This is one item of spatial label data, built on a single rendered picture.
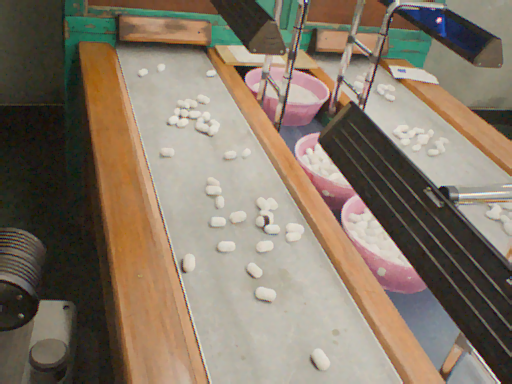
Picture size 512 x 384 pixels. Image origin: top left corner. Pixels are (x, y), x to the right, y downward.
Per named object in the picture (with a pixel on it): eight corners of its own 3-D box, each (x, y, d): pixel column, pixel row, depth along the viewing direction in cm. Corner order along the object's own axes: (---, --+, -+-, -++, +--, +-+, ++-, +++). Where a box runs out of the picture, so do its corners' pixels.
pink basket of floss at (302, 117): (300, 140, 163) (307, 111, 158) (224, 109, 172) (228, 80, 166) (335, 113, 183) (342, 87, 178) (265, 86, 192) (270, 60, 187)
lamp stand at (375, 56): (346, 155, 160) (393, 0, 135) (320, 122, 175) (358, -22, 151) (402, 155, 167) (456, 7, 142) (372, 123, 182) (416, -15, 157)
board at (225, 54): (224, 65, 178) (225, 61, 177) (213, 47, 189) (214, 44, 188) (317, 69, 189) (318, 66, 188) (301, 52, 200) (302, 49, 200)
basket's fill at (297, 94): (259, 125, 165) (263, 108, 162) (239, 93, 182) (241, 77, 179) (327, 126, 172) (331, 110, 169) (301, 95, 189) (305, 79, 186)
